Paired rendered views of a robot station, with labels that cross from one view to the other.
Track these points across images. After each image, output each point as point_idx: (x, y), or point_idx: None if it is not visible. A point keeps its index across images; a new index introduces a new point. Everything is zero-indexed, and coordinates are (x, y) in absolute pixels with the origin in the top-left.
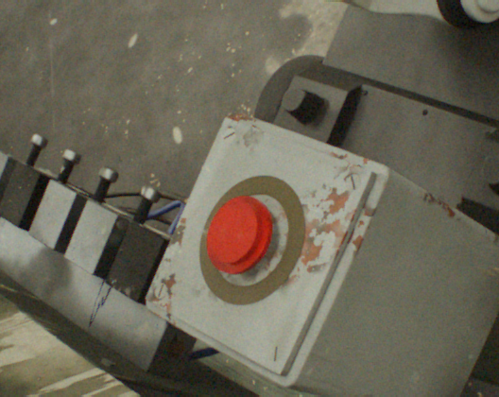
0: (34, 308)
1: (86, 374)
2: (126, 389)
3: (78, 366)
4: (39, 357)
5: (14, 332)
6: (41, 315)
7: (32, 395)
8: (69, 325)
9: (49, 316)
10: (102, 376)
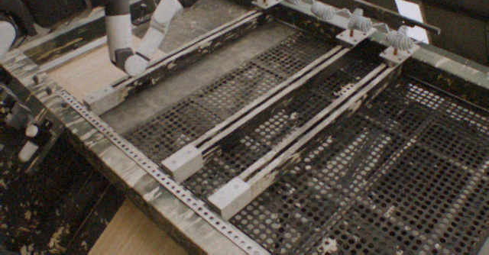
0: (23, 94)
1: (17, 75)
2: (12, 73)
3: (18, 76)
4: (24, 77)
5: (27, 82)
6: (22, 91)
7: (27, 70)
8: (17, 96)
9: (21, 95)
10: (15, 75)
